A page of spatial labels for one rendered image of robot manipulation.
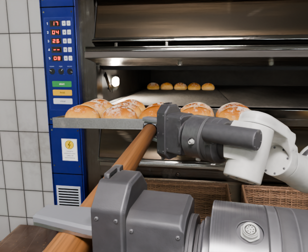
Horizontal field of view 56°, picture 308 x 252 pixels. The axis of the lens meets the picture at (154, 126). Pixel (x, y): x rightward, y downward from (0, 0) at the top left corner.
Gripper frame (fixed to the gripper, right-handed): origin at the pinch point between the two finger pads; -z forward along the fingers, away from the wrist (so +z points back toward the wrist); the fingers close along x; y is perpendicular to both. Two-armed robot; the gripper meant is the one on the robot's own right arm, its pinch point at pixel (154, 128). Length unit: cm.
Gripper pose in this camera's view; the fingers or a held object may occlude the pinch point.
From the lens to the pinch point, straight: 66.9
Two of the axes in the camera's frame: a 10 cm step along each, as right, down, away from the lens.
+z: 7.4, 1.3, -6.6
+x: -0.1, -9.8, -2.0
